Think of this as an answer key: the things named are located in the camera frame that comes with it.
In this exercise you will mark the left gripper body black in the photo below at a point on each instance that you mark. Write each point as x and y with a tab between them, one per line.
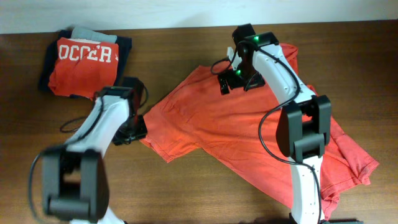
134	129

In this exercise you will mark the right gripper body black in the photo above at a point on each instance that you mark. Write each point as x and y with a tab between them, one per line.
244	76

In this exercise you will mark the salmon red t-shirt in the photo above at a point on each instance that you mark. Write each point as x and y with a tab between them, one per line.
235	129

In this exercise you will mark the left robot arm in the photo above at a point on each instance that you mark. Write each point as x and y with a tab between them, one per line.
74	182

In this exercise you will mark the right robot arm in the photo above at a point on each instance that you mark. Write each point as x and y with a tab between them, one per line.
303	129

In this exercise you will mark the folded navy blue garment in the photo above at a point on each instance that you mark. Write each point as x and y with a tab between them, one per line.
124	43

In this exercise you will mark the folded grey garment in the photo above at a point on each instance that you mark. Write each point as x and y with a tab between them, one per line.
83	33

